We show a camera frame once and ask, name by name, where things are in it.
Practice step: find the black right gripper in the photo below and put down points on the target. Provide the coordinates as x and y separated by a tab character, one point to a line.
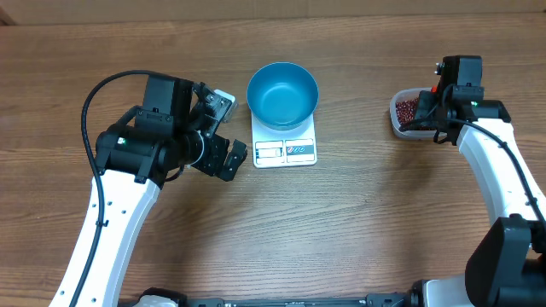
425	104

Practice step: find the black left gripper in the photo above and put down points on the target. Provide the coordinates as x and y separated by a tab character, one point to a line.
213	166

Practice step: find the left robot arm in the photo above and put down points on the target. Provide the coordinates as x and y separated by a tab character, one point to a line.
131	161

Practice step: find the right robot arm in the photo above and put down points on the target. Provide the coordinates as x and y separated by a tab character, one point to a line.
508	266

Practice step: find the white digital kitchen scale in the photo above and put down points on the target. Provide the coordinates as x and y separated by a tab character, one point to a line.
284	148

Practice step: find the blue bowl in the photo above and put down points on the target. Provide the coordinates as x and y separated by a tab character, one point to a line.
282	95

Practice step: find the red adzuki beans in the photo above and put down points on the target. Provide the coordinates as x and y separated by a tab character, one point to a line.
409	110

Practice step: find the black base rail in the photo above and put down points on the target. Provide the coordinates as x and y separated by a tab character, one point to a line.
161	297

